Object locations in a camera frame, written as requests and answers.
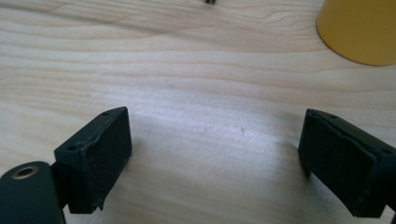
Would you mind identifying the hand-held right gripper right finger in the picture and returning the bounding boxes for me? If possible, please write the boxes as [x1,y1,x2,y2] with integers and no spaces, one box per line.
[297,108,396,218]

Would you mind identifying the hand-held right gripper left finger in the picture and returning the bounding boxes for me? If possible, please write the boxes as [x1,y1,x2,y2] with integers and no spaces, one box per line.
[53,105,134,215]

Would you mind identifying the yellow metal cup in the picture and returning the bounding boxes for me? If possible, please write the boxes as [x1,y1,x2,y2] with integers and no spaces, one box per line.
[315,0,396,67]

